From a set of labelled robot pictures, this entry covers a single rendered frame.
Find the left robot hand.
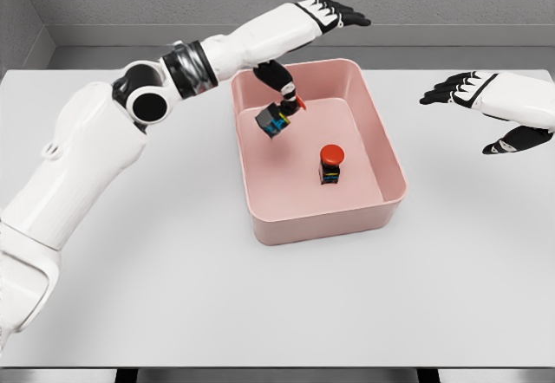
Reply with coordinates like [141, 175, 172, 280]
[248, 0, 373, 116]

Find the black red-button industrial switch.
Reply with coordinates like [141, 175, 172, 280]
[318, 143, 347, 187]
[254, 94, 308, 142]

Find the pink rectangular basket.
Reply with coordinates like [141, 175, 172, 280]
[229, 56, 410, 247]

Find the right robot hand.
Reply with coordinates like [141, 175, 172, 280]
[419, 70, 555, 156]

